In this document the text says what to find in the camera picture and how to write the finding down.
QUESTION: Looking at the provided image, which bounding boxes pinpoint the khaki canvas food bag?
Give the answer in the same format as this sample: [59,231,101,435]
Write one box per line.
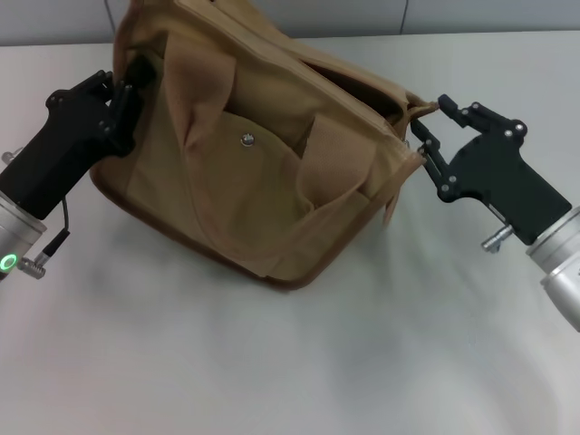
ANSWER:
[89,0,441,292]

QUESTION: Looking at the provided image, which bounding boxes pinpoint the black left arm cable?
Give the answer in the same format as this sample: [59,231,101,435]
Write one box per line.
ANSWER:
[17,198,73,274]

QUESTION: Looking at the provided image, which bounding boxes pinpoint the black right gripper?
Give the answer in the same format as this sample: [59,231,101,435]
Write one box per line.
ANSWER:
[410,93,574,247]

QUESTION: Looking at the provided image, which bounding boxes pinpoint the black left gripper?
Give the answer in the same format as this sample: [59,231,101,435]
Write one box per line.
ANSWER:
[7,55,156,222]

